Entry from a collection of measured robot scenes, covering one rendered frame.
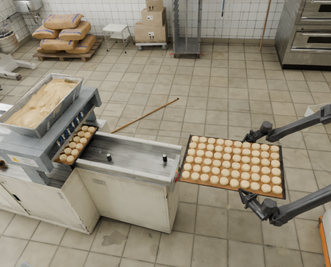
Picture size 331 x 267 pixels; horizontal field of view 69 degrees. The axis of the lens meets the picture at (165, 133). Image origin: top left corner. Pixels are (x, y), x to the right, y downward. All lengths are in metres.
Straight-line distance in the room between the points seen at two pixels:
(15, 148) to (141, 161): 0.80
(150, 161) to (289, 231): 1.46
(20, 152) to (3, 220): 1.45
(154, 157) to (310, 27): 3.30
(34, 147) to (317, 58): 4.19
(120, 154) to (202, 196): 1.08
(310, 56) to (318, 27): 0.46
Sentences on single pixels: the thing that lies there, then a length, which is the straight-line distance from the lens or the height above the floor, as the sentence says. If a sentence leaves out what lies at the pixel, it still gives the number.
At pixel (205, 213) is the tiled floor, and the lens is 2.49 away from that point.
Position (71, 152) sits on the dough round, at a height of 0.92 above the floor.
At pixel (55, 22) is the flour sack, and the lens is 5.29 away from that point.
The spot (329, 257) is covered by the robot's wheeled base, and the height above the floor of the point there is 0.12.
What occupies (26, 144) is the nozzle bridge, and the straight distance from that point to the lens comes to 1.70.
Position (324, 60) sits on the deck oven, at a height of 0.21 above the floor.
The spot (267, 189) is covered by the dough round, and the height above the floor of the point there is 1.03.
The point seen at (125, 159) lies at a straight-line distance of 1.82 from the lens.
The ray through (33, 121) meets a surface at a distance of 1.65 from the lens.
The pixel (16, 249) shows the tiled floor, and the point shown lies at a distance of 2.79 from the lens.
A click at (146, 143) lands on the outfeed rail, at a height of 0.89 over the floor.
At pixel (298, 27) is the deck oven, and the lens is 4.36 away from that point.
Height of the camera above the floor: 2.21
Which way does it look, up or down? 45 degrees down
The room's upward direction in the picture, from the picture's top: 5 degrees counter-clockwise
